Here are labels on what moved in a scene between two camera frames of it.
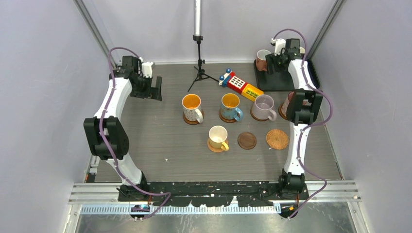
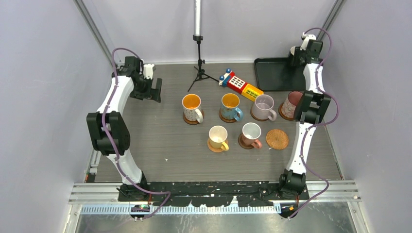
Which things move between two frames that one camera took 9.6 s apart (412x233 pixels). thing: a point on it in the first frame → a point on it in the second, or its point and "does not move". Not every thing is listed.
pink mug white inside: [261, 59] → [250, 133]
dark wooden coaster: [247, 140] does not move
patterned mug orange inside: [191, 104] does not move
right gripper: [270, 58] → [295, 61]
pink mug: [286, 104] does not move
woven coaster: [217, 150] does not move
